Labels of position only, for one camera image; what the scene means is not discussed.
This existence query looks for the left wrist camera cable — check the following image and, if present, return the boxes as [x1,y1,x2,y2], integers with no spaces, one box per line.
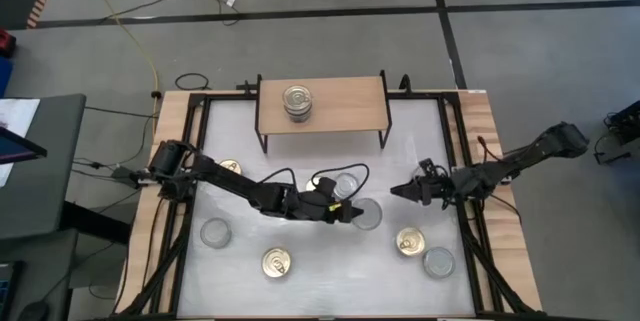
[257,162,371,201]

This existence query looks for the black mouse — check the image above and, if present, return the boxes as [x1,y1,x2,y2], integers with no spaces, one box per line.
[17,300,51,321]

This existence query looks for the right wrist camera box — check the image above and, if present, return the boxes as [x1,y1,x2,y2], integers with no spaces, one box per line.
[418,158,439,180]

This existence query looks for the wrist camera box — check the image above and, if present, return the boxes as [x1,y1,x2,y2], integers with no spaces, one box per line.
[418,158,439,180]
[317,176,337,197]

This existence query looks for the dark tablet screen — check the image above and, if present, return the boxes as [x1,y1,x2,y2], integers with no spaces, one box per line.
[0,125,49,166]

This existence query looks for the blue item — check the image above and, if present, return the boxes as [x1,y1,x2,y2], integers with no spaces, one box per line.
[0,55,14,97]

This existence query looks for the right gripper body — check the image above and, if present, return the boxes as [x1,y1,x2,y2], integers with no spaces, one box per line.
[418,175,456,206]

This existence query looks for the grey desk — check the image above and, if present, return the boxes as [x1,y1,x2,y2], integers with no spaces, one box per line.
[0,93,87,242]

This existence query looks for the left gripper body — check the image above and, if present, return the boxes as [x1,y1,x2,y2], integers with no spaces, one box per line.
[287,188,354,223]

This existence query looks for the black cable loop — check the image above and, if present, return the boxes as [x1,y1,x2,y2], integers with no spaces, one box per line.
[173,71,212,92]

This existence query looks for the yellow cord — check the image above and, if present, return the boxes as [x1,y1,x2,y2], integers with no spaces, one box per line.
[74,0,161,97]

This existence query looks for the black table frame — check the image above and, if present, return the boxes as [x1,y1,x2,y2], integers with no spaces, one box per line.
[107,73,539,321]

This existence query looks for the white paper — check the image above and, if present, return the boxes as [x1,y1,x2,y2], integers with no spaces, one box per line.
[0,98,41,187]

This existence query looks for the black equipment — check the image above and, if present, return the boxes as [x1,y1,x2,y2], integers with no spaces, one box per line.
[593,100,640,166]

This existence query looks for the red item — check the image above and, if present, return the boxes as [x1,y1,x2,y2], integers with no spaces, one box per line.
[0,28,17,58]

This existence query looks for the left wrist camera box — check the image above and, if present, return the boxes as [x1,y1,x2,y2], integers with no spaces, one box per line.
[317,176,337,197]

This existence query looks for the wooden shelf black legs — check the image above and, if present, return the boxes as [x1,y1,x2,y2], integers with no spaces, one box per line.
[253,69,393,155]

